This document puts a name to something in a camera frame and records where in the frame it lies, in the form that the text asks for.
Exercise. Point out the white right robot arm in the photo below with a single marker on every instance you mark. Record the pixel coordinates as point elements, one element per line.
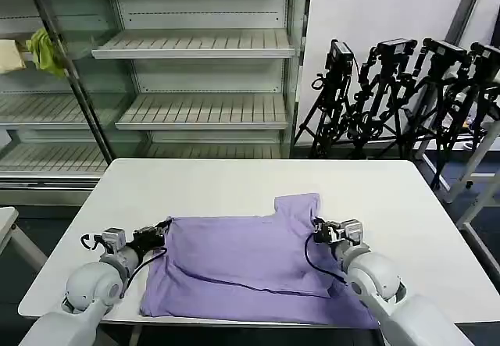
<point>379,283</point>

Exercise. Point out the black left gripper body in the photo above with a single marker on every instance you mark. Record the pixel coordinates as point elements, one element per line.
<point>146,238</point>

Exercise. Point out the purple shirt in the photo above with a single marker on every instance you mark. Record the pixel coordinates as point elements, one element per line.
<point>242,260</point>

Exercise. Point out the white metal frame stand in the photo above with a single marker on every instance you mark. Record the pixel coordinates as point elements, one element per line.
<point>482,166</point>

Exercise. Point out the beige cloth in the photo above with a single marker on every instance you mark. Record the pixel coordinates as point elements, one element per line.
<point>11,57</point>

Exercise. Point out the green cloth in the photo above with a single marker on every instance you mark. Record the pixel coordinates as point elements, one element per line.
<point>45,51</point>

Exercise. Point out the black camera tripod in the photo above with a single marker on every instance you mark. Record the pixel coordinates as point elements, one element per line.
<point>332,88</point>
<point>437,80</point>
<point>381,88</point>
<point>484,61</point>

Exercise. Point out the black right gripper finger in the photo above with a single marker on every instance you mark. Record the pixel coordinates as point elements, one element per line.
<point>318,222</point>
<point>317,233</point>

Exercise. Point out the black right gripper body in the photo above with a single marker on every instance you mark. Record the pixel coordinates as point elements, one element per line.
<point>330,232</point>

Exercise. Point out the small white side table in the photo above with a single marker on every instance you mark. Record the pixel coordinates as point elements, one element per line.
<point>11,225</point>

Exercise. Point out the steel rack pole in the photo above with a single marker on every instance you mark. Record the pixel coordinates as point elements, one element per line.
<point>74,76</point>

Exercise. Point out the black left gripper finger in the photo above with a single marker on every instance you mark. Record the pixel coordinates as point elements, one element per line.
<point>163,225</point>
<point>164,236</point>

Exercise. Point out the glass-sided shelf unit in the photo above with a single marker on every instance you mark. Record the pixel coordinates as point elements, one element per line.
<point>35,119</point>

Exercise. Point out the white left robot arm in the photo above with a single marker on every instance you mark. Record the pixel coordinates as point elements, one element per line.
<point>90,283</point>

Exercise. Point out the white open display shelf unit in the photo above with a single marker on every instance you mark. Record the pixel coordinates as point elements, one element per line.
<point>203,49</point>

